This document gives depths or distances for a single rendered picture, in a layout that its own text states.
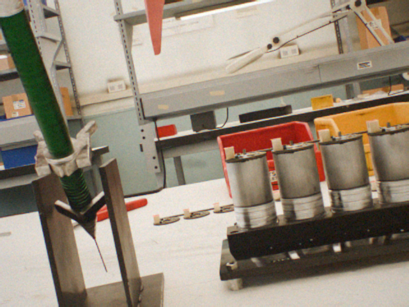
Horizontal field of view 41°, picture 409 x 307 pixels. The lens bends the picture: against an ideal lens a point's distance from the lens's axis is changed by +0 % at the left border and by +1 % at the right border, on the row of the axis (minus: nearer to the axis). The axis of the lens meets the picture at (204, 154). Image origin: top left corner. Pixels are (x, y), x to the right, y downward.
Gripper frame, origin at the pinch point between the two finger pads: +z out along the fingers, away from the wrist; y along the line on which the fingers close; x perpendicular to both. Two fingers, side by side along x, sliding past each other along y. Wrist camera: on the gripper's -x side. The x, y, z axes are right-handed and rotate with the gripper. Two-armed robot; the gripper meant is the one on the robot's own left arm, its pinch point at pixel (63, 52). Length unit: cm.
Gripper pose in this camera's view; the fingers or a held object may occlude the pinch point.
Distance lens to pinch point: 30.6
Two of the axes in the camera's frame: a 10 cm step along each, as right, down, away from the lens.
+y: -9.8, 2.0, -0.5
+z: 1.2, 7.7, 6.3
